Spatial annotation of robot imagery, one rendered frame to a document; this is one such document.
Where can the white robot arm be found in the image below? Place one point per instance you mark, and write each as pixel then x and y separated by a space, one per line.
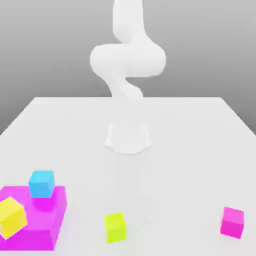
pixel 128 60

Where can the large magenta box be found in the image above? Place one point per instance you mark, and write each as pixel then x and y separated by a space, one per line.
pixel 42 220

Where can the small cyan cube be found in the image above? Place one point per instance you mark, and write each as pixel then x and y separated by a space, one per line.
pixel 41 185

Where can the small pink cube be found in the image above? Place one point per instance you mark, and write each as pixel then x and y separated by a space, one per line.
pixel 232 223

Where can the small lime cube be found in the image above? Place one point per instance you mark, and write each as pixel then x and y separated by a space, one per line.
pixel 115 227

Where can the small yellow cube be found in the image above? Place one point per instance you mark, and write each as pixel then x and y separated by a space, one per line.
pixel 11 217

